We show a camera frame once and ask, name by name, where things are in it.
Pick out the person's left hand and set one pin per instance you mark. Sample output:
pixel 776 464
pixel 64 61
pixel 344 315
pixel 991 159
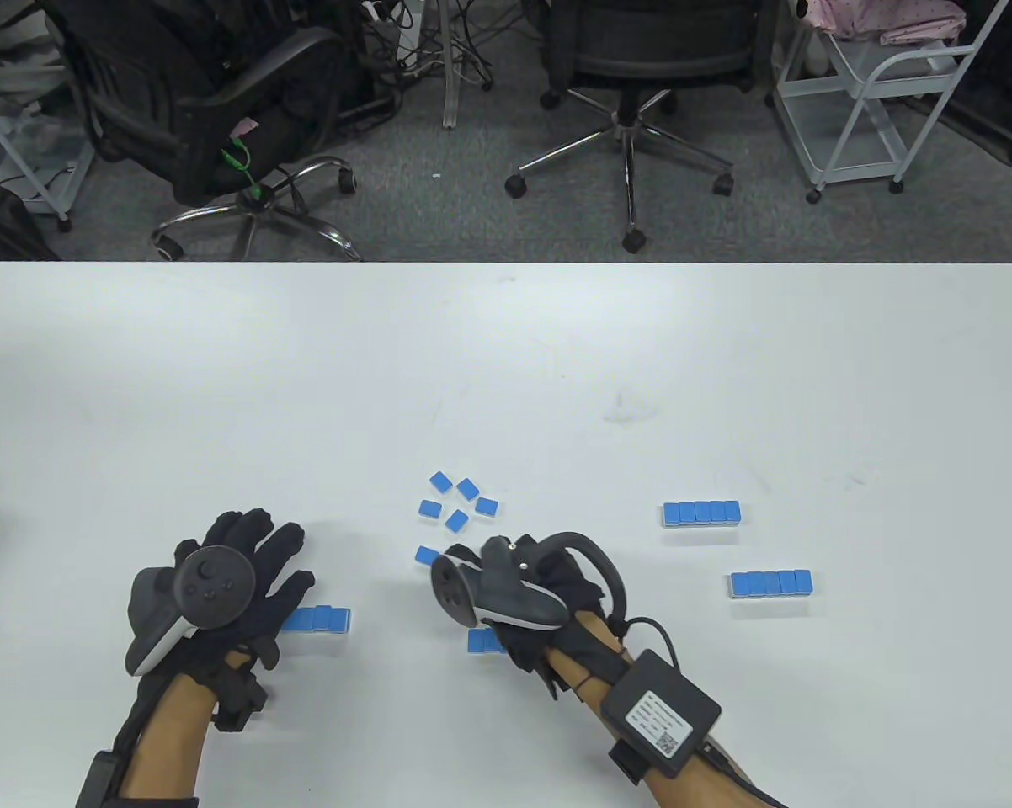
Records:
pixel 272 557

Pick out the person's right hand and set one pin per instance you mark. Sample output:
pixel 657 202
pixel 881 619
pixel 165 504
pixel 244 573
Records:
pixel 577 581

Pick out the blue mahjong tile wall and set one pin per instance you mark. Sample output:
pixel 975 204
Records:
pixel 700 513
pixel 771 582
pixel 479 641
pixel 321 620

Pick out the blue mahjong tiles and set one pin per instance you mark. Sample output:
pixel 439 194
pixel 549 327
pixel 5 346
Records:
pixel 426 555

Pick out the person's right forearm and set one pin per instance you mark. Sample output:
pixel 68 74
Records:
pixel 683 787

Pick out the person's left forearm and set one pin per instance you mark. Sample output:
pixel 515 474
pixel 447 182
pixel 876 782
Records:
pixel 165 745

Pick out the dark left forearm box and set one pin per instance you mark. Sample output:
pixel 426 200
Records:
pixel 96 778

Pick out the grey left hand controller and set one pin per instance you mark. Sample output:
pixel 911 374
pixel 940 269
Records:
pixel 215 587

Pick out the grey hand controller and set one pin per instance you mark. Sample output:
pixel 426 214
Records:
pixel 215 587
pixel 506 589

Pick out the grey right hand controller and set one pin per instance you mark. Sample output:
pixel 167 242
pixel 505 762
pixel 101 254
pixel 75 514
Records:
pixel 506 589

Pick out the black left wrist module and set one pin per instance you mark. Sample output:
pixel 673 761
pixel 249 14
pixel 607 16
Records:
pixel 241 709

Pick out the black labelled sensor box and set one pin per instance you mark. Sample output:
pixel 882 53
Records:
pixel 662 715

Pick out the black office chair with armrests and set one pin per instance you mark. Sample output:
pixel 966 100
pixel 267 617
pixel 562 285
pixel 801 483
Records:
pixel 211 143

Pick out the black backpack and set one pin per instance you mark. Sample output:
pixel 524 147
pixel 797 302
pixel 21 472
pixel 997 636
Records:
pixel 1 227

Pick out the pink tag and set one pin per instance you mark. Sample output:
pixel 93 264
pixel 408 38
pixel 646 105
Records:
pixel 245 128

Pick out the white metal rack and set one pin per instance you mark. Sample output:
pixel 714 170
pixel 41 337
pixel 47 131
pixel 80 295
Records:
pixel 18 158

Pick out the white metal cart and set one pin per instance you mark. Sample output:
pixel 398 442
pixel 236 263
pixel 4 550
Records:
pixel 847 135

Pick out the black office chair chrome base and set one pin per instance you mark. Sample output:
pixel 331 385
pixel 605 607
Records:
pixel 657 63

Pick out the white power strip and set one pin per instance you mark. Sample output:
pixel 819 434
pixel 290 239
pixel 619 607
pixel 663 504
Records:
pixel 405 34

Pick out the pile of white cloth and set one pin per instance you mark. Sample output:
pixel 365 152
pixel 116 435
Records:
pixel 9 71

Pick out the pink cloth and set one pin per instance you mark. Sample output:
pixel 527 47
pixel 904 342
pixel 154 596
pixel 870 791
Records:
pixel 893 17

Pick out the clear white post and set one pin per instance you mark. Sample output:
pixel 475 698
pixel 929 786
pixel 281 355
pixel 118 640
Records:
pixel 450 84

